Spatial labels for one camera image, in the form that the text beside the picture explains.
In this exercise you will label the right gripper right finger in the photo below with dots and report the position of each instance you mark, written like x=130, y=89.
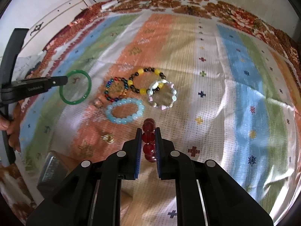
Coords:
x=177, y=166

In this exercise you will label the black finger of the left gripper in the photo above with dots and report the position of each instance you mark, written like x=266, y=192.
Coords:
x=50, y=81

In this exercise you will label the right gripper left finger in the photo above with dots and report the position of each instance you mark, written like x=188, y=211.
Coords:
x=121, y=165

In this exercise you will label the green jade bangle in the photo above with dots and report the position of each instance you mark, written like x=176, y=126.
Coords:
x=77, y=88

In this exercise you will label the person's left hand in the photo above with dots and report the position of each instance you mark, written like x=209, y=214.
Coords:
x=12, y=128

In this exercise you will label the white wooden headboard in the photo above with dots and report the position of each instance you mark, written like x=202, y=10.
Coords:
x=56, y=18

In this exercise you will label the striped patterned cloth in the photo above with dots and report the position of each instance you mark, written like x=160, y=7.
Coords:
x=188, y=87

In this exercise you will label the floral red bedspread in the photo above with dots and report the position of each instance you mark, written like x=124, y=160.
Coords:
x=211, y=7

